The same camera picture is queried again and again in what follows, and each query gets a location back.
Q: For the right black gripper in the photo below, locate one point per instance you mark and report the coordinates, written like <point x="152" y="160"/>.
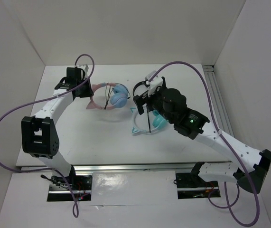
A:
<point x="140" y="100"/>

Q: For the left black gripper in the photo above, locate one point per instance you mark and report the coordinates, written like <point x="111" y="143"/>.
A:
<point x="89" y="92"/>

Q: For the pink blue cat-ear headphones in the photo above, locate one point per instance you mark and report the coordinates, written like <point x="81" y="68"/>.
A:
<point x="116" y="95"/>

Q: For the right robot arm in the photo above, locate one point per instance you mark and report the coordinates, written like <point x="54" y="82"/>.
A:
<point x="247" y="166"/>

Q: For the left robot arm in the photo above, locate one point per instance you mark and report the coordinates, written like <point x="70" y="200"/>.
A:
<point x="39" y="135"/>

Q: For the black headphones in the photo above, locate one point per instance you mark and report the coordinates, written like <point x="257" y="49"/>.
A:
<point x="140" y="93"/>

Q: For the white teal cat-ear headphones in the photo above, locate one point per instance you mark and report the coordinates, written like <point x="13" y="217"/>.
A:
<point x="149" y="123"/>

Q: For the white front cover plate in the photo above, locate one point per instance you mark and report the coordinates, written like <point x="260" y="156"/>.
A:
<point x="133" y="188"/>

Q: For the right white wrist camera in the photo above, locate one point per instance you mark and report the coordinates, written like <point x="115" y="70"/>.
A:
<point x="153" y="83"/>

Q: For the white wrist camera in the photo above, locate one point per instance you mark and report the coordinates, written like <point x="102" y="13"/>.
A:
<point x="85" y="67"/>
<point x="153" y="83"/>

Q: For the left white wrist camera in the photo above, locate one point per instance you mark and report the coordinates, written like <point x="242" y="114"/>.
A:
<point x="85" y="67"/>

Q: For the aluminium right rail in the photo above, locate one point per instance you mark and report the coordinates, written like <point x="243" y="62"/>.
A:
<point x="217" y="100"/>

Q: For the aluminium rail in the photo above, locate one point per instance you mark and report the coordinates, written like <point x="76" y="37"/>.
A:
<point x="217" y="100"/>
<point x="179" y="167"/>

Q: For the aluminium front rail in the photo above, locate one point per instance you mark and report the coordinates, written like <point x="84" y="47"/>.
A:
<point x="179" y="167"/>

